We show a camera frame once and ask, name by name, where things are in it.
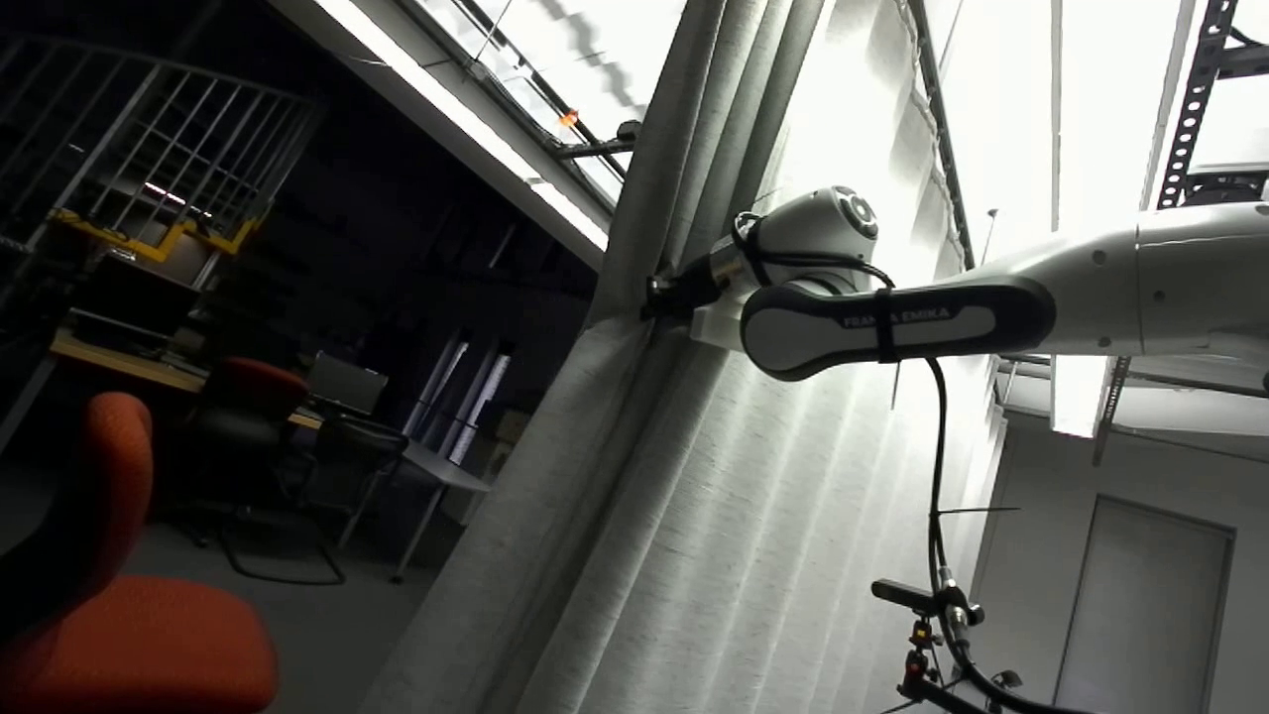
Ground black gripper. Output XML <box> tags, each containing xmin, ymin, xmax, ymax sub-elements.
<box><xmin>640</xmin><ymin>237</ymin><xmax>746</xmax><ymax>326</ymax></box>

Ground white grey fabric curtain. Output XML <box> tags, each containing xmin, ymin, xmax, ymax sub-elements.
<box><xmin>355</xmin><ymin>0</ymin><xmax>1009</xmax><ymax>714</ymax></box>

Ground black curtain rod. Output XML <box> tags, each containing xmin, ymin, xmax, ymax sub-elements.
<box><xmin>550</xmin><ymin>114</ymin><xmax>648</xmax><ymax>163</ymax></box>

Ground grey folding table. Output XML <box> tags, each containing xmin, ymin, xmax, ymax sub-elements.
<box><xmin>335</xmin><ymin>439</ymin><xmax>495</xmax><ymax>586</ymax></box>

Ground long ceiling light strip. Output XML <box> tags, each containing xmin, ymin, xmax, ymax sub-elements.
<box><xmin>308</xmin><ymin>0</ymin><xmax>614</xmax><ymax>258</ymax></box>

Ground dark laptop screen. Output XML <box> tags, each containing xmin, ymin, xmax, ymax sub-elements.
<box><xmin>305</xmin><ymin>355</ymin><xmax>397</xmax><ymax>422</ymax></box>

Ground red black office chair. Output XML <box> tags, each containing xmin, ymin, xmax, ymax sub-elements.
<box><xmin>193</xmin><ymin>355</ymin><xmax>355</xmax><ymax>591</ymax></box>

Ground white ceiling light panel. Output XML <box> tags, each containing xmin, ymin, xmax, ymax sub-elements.
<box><xmin>1047</xmin><ymin>355</ymin><xmax>1121</xmax><ymax>443</ymax></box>

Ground long wooden desk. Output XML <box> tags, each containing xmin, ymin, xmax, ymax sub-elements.
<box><xmin>48</xmin><ymin>328</ymin><xmax>213</xmax><ymax>397</ymax></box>

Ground black perforated rack upright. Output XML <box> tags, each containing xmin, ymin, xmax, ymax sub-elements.
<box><xmin>1156</xmin><ymin>0</ymin><xmax>1269</xmax><ymax>216</ymax></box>

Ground grey door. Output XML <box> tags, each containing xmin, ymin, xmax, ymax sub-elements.
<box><xmin>1047</xmin><ymin>492</ymin><xmax>1242</xmax><ymax>714</ymax></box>

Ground orange office chair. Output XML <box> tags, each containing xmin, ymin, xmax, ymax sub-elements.
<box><xmin>0</xmin><ymin>388</ymin><xmax>283</xmax><ymax>714</ymax></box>

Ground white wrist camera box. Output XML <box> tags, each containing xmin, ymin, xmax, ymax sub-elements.
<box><xmin>687</xmin><ymin>299</ymin><xmax>771</xmax><ymax>359</ymax></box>

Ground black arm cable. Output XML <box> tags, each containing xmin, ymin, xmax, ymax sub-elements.
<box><xmin>728</xmin><ymin>212</ymin><xmax>1069</xmax><ymax>714</ymax></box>

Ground yellow metal frame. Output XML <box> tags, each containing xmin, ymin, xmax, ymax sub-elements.
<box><xmin>51</xmin><ymin>203</ymin><xmax>264</xmax><ymax>270</ymax></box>

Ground wire grid shelf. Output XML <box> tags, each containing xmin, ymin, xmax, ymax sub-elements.
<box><xmin>0</xmin><ymin>34</ymin><xmax>324</xmax><ymax>258</ymax></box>

